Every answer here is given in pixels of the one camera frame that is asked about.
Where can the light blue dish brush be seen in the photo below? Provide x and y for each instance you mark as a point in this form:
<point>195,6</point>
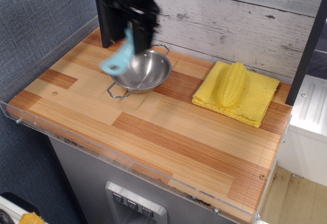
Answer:
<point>119,63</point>

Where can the yellow object at corner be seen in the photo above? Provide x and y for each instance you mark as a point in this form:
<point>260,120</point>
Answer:
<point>31,218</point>

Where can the small steel pan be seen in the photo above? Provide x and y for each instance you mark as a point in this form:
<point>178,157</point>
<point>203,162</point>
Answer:
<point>147,71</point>

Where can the silver dispenser button panel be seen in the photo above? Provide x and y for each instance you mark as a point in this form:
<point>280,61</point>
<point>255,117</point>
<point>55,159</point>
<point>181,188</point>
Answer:
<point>130,207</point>

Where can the yellow toy corn cob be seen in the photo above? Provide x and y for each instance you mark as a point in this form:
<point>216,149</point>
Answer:
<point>232,85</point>

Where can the folded yellow cloth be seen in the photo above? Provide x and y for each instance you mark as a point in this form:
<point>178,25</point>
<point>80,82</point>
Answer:
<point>253,103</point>

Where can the white ridged counter unit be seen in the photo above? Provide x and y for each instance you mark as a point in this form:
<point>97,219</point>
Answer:
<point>303,148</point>

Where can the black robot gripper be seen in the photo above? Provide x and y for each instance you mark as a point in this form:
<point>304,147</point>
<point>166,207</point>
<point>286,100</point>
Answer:
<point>143,16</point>

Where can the black left frame post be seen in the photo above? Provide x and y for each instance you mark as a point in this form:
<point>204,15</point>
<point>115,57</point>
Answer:
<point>111,20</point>

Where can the grey toy fridge cabinet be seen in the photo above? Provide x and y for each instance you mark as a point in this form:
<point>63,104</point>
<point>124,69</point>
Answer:
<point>88,175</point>

